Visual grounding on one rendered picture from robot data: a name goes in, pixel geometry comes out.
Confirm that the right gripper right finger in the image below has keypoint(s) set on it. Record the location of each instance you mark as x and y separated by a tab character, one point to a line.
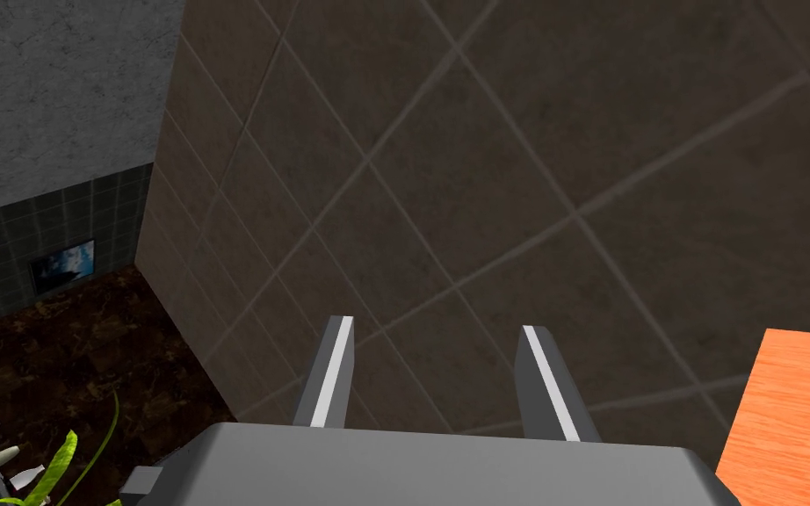
545	390

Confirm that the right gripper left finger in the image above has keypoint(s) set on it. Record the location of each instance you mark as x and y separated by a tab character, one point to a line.
328	379

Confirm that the orange wooden table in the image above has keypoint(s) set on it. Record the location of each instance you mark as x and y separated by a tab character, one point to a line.
795	422

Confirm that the green leafy plant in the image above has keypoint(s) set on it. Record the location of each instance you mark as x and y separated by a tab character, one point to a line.
53	471

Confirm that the blue framed wall picture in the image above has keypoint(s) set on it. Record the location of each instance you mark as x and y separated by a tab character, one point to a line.
62	266

